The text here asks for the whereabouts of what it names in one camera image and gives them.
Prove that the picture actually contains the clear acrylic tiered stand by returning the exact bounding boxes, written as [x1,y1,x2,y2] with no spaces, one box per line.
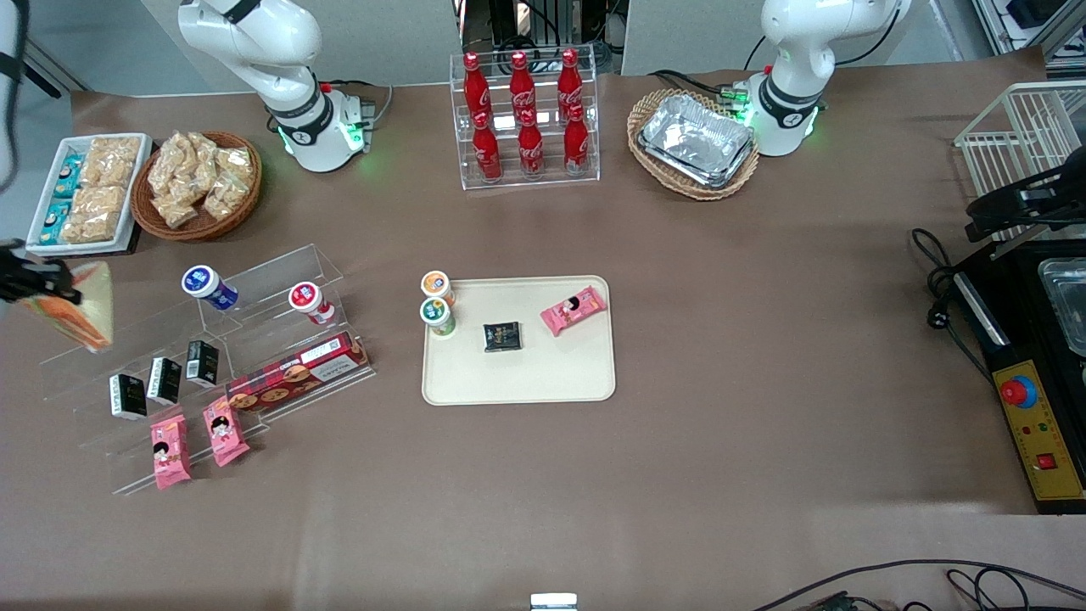
[38,244,378,497]

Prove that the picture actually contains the black sealing machine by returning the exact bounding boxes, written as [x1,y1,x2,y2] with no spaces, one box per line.
[950,240,1086,516]

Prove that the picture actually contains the white rectangular dish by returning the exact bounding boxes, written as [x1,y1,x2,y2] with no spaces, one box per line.
[25,133,154,257]

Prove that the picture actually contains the red lid cup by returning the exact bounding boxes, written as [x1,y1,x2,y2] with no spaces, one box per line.
[288,281,336,327]

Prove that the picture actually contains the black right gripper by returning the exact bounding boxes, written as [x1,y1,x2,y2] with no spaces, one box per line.
[0,239,84,306]

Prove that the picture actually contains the small black carton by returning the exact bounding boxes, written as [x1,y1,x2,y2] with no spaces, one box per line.
[185,339,220,388]
[147,357,182,405]
[109,373,148,421]

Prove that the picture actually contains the clear bag of tan snacks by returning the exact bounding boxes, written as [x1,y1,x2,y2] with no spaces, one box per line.
[202,146,255,221]
[148,131,213,201]
[153,193,203,230]

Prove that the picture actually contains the blue snack packet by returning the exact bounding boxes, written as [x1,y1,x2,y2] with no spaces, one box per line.
[41,200,74,247]
[53,154,86,199]

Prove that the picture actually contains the red emergency stop button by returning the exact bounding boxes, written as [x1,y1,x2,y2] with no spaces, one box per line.
[999,373,1038,409]

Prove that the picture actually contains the white wire rack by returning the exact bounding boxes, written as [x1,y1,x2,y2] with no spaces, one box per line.
[954,81,1086,255]

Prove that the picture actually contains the pink snack packet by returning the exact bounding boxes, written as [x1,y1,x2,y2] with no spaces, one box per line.
[540,285,609,338]
[150,413,192,490]
[202,395,251,468]

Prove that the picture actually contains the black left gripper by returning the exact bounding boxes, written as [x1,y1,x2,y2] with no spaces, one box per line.
[966,163,1086,242]

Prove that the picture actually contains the triangular sandwich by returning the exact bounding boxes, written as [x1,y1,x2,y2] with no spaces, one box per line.
[20,261,115,352]

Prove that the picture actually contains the aluminium foil tray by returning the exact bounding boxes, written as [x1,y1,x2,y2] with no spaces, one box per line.
[638,93,756,189]

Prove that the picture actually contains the green lid cup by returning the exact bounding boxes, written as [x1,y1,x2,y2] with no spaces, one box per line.
[419,297,458,339]

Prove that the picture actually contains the blue lid cup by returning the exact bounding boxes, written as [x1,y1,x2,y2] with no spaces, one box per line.
[182,265,240,311]

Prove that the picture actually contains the tan cracker pack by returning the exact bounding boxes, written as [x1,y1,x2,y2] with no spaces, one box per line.
[61,185,128,245]
[81,136,142,189]

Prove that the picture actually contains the beige plastic tray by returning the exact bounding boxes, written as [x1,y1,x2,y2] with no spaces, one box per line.
[422,274,617,406]

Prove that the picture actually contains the red cola bottle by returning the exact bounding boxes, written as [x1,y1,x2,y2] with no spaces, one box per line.
[509,51,536,120]
[463,53,491,120]
[557,48,585,115]
[518,110,545,177]
[472,112,503,182]
[563,105,590,175]

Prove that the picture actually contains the light wicker basket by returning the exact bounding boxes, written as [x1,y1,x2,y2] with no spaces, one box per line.
[627,89,761,201]

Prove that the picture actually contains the clear acrylic bottle rack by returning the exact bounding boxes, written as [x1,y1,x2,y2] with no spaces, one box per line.
[450,53,601,191]

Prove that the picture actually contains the metal tray in machine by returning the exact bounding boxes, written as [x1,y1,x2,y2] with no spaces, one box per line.
[1037,257,1086,357]

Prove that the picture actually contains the black cables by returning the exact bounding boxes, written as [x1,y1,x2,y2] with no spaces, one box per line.
[751,558,1086,611]

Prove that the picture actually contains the black power cable with plug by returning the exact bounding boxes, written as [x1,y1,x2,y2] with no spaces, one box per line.
[910,227,995,384]

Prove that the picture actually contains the brown wicker basket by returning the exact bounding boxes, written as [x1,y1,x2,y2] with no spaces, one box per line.
[131,130,263,244]

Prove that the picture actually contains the red cookie box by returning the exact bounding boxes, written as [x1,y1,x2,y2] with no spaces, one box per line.
[225,331,372,414]

